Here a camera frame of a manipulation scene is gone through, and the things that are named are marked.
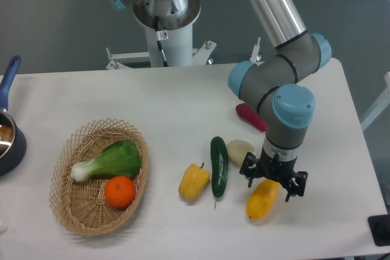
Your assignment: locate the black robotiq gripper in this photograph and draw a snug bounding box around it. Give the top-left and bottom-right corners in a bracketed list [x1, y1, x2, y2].
[239, 150, 308, 202]

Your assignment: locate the yellow mango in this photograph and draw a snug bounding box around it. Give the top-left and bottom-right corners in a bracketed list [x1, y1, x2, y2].
[246, 179, 280, 220]

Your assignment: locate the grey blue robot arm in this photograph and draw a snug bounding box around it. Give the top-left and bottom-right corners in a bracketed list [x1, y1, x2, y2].
[110, 0, 332, 197]

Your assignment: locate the beige round potato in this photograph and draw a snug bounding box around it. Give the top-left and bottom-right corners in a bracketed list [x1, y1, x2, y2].
[227, 139, 257, 166]

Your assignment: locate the green cucumber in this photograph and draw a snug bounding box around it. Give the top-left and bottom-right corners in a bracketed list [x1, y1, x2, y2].
[210, 136, 229, 207]

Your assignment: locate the purple sweet potato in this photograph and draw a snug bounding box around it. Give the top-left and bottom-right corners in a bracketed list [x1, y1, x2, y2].
[235, 103, 268, 132]

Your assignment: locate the yellow bell pepper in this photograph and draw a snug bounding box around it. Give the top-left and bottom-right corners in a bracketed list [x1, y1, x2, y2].
[178, 164, 211, 202]

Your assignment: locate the black device at edge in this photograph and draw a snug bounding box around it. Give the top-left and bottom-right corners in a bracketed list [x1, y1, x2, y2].
[367, 214, 389, 247]

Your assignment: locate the green bok choy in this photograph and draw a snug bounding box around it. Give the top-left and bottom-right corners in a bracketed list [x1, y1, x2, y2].
[70, 141, 142, 181]

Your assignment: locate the orange fruit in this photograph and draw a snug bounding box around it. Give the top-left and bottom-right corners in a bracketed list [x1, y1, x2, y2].
[104, 176, 136, 208]

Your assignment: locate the woven wicker basket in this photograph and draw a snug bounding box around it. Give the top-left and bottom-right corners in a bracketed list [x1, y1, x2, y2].
[49, 119, 149, 236]

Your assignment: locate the white metal frame right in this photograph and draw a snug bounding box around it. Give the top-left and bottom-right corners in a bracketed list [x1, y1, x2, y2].
[360, 72, 389, 131]

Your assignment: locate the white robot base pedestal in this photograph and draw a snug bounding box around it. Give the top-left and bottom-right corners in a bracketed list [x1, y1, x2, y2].
[106, 0, 217, 69]

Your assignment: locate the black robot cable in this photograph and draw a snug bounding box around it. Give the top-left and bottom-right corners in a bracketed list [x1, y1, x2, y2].
[154, 15, 169, 68]

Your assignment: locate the blue handled saucepan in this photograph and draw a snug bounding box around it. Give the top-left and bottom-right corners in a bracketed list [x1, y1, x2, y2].
[1, 55, 27, 176]

